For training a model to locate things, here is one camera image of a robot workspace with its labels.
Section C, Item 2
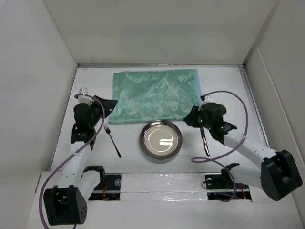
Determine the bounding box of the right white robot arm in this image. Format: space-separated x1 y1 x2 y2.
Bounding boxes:
184 102 303 201

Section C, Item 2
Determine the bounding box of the round metal plate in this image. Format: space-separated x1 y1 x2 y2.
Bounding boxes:
139 120 183 160

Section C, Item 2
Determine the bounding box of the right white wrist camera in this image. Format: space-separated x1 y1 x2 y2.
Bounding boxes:
200 95 213 102

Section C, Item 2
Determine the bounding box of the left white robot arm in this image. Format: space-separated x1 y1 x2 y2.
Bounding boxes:
39 93 118 229

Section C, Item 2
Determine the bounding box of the black knife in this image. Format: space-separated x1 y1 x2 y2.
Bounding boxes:
200 126 210 157

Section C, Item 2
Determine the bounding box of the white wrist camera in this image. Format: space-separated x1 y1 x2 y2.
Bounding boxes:
200 95 213 102
76 87 93 105

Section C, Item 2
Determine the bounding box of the black metal fork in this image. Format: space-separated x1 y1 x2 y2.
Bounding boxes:
103 124 122 158

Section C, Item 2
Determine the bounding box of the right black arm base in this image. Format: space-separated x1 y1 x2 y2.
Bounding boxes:
202 173 252 201

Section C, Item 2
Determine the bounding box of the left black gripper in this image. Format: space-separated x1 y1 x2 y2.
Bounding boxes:
87 96 116 128

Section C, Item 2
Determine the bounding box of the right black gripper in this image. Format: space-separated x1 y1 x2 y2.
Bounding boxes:
184 105 213 130

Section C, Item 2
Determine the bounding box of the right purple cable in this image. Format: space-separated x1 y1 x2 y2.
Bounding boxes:
192 90 250 202

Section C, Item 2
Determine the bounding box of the green satin placemat cloth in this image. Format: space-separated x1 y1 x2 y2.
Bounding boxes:
109 69 201 125

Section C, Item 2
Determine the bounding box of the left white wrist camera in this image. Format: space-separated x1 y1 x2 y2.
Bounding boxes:
76 87 93 105

